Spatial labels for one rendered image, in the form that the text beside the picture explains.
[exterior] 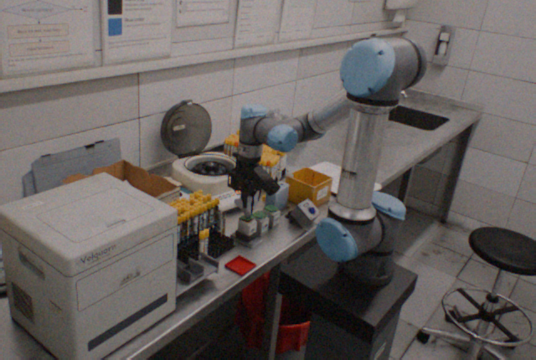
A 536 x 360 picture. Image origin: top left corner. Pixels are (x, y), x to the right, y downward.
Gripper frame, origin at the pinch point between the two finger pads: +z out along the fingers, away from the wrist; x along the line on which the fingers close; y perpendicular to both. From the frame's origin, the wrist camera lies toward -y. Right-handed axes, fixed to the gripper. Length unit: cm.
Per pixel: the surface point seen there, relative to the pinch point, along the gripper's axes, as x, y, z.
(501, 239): -110, -63, 32
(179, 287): 35.0, -4.0, 5.8
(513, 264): -92, -71, 33
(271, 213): -11.4, -0.9, 3.9
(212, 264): 22.0, -3.8, 5.4
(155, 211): 43.2, -3.8, -20.2
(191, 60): -26, 52, -36
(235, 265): 13.4, -5.7, 9.6
